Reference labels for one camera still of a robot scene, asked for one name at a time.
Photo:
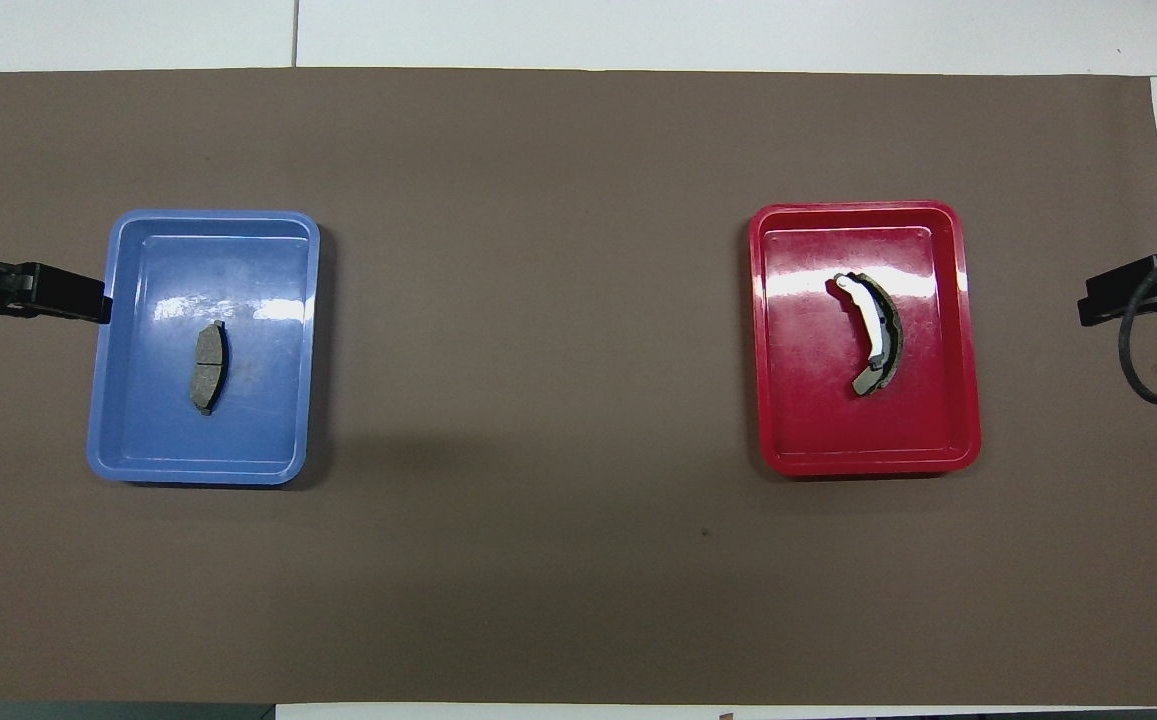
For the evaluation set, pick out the grey brake pad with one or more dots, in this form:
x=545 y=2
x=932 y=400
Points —
x=206 y=370

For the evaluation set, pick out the curved brake shoe white web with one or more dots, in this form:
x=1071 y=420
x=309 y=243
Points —
x=878 y=322

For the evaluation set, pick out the blue plastic tray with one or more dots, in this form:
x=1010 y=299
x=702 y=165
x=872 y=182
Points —
x=258 y=420

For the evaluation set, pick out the red plastic tray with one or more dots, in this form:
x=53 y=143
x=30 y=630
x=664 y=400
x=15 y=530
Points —
x=818 y=420

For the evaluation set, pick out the brown table mat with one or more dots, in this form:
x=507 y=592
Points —
x=558 y=300

